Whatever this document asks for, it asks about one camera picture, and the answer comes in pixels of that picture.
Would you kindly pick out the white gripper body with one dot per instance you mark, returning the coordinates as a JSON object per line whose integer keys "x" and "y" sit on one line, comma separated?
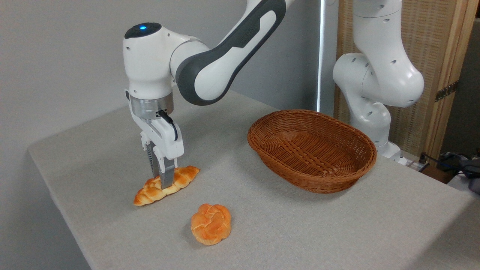
{"x": 165, "y": 138}

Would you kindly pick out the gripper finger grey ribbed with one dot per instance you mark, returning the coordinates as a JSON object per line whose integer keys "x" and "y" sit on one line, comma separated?
{"x": 151, "y": 157}
{"x": 167, "y": 172}

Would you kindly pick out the long braided bread loaf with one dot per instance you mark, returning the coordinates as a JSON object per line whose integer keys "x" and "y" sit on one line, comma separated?
{"x": 183, "y": 176}

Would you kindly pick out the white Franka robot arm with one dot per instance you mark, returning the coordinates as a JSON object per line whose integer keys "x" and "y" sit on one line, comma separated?
{"x": 210, "y": 67}

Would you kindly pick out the round knotted bread roll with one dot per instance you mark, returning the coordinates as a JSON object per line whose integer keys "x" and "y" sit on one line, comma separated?
{"x": 210, "y": 224}

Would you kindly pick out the brown woven wicker basket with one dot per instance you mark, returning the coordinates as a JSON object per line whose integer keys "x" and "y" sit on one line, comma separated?
{"x": 311, "y": 150}

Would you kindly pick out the grey tablecloth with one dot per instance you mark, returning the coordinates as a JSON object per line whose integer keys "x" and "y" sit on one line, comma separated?
{"x": 300, "y": 232}

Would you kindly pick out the white vertical strip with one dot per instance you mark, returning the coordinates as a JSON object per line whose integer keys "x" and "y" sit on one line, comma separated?
{"x": 321, "y": 56}

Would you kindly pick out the brown wooden box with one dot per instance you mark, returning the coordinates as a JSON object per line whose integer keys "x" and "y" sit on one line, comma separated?
{"x": 437, "y": 174}

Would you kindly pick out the metal screen hinge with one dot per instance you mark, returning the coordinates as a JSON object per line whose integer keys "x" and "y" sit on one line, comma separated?
{"x": 446, "y": 91}

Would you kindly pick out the dark grey bag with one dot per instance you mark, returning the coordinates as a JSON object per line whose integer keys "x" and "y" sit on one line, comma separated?
{"x": 467, "y": 168}

